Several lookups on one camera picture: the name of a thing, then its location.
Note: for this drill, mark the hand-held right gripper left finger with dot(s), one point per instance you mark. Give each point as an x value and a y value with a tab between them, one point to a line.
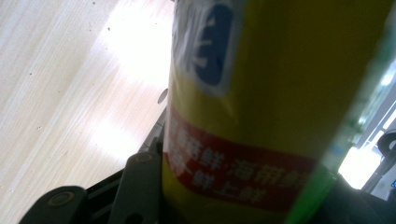
140	189

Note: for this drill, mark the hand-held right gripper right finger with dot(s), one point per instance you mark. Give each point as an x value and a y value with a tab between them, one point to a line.
355	208

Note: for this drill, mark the colourful printed refill pouch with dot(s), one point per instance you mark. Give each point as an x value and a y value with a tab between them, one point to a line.
267	102

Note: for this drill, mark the black metal stand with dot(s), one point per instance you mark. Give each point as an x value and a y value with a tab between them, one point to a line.
384	165

